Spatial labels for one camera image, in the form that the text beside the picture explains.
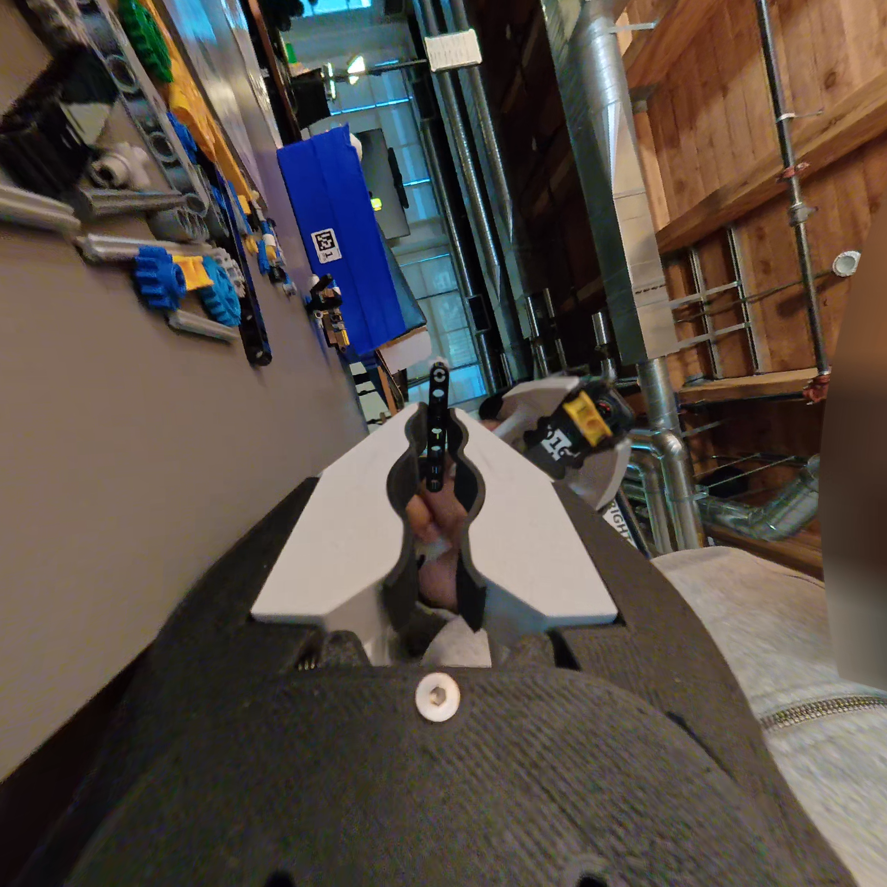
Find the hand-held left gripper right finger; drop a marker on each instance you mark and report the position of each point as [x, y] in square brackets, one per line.
[533, 547]

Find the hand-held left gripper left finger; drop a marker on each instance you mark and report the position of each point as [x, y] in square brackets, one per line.
[326, 526]

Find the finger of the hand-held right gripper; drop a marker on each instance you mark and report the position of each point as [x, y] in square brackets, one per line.
[537, 402]
[603, 478]

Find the short black lego beam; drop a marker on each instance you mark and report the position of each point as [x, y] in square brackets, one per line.
[436, 416]

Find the small black yellow lego assembly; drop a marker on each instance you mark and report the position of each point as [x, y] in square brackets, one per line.
[329, 312]

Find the long black lego beam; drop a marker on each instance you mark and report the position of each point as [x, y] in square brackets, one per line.
[251, 312]

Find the short grey lego axle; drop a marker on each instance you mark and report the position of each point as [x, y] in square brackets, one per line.
[201, 326]

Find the small yellow white lego pieces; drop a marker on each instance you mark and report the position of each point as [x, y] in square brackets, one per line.
[269, 253]

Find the yellow lego connector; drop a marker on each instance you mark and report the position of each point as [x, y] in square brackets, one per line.
[192, 271]

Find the grey lego cylinder connector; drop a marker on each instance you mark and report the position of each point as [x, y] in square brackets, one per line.
[180, 223]

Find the dark grey lego axle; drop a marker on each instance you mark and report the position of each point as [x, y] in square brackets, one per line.
[131, 202]

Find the small blue lego gear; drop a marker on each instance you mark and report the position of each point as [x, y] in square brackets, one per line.
[184, 138]

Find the white lego pipe connector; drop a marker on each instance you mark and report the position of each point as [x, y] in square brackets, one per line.
[121, 166]

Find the long light grey lego axle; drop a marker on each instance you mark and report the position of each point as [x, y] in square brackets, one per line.
[34, 208]

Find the long grey lego beam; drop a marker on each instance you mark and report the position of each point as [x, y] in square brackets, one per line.
[149, 131]

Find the yellow lego plate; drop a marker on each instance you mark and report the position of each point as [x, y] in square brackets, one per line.
[194, 111]

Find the black lego tire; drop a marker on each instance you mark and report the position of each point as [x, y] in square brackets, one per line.
[41, 138]

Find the green lego gear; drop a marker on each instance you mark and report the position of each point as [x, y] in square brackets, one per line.
[145, 34]

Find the person's right hand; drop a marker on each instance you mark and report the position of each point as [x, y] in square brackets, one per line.
[433, 526]

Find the grey conduit pipes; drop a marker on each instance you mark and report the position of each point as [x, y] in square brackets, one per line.
[471, 173]

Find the blue plastic bin with tag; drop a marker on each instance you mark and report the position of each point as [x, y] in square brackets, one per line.
[339, 235]

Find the grey zip hoodie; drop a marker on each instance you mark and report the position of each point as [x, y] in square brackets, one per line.
[776, 679]

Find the grey monitor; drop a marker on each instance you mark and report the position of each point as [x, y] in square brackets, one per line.
[384, 180]

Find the white round ceiling fixture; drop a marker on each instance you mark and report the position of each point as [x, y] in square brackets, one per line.
[847, 264]

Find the metal pipe with red clamps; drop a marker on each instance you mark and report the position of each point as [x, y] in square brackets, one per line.
[790, 173]

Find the white paper sign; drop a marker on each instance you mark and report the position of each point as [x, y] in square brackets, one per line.
[452, 50]

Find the glossy white board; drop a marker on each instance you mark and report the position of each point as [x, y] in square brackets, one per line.
[222, 69]

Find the flexible silver duct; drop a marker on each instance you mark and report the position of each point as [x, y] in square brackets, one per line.
[762, 509]

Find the metal ventilation duct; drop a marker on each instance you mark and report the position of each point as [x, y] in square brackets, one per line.
[617, 173]

